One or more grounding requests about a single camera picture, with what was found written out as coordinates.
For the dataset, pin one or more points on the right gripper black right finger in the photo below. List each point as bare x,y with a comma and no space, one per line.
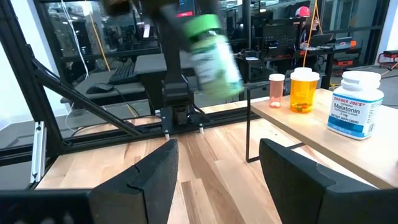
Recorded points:
298,193

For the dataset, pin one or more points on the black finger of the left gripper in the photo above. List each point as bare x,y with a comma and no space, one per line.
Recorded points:
177,25

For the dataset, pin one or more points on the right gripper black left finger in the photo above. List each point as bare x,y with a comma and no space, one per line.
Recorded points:
140,193

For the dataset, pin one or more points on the green-capped medicine bottle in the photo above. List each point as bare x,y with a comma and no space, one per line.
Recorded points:
217,68

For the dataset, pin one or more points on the amber bottle with white cap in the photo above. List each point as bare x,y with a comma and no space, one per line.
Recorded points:
303,93

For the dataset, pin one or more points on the white melatonin bottle blue label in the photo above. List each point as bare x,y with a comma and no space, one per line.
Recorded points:
354,105

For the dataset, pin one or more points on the small clear bottle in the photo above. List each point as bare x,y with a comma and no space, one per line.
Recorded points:
276,90

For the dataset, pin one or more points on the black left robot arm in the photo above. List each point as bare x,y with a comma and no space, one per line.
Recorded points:
174,77

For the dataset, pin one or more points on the wooden shelf with black legs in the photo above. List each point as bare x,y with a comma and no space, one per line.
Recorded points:
311,130

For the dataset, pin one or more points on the black keyboard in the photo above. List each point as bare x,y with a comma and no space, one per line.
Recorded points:
124,73

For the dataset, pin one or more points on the black computer mouse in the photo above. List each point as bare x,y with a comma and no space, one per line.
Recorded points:
99,88

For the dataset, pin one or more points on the grey desk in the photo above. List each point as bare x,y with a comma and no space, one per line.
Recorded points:
81,84

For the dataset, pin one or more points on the silver aluminium profile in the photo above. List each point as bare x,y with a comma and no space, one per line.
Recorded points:
38,152

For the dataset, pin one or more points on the person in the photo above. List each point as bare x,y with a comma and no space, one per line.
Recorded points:
303,14

